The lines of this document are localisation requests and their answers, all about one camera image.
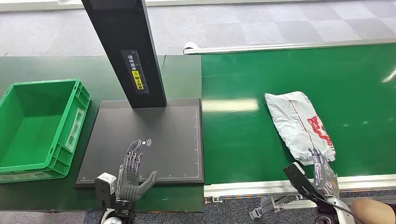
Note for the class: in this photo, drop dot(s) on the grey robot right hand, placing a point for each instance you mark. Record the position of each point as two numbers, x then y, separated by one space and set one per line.
325 179

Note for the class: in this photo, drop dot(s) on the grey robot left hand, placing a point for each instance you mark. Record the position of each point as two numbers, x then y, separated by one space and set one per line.
128 185

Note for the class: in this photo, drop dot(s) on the grey mailer bag red print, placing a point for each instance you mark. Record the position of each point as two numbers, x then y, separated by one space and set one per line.
294 123

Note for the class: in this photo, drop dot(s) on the green conveyor belt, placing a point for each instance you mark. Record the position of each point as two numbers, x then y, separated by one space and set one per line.
247 139

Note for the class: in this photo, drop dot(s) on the white conveyor roller end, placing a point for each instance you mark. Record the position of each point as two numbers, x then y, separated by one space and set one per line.
189 47

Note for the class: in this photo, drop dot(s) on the person's knee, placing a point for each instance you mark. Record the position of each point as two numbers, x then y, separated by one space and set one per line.
371 211

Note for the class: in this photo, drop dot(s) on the clear crate label holder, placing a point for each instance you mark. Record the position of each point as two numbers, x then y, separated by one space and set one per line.
75 126

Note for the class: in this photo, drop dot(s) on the green plastic crate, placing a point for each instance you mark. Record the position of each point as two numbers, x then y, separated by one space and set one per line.
34 130

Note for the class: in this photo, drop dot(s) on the black yellow column label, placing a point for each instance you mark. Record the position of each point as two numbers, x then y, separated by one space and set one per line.
135 72

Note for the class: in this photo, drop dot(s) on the dark green table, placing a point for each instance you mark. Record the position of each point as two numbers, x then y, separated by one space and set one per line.
46 66

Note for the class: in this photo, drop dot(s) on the black scanner column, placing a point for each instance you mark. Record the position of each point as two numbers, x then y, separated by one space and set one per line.
123 31

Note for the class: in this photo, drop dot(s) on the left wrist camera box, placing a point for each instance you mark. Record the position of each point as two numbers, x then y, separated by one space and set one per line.
105 185

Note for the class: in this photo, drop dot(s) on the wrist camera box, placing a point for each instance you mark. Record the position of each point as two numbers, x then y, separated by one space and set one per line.
298 179
105 185

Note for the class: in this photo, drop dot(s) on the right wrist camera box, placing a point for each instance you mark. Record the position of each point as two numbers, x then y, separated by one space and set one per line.
298 179

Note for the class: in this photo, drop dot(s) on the black scanner base plate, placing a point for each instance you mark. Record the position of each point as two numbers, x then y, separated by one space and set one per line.
167 139

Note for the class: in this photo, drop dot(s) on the metal bracket under conveyor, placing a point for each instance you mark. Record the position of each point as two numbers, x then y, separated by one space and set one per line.
269 205

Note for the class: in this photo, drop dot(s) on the aluminium conveyor side rail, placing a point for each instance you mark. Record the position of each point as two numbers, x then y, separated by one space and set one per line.
247 187
278 47

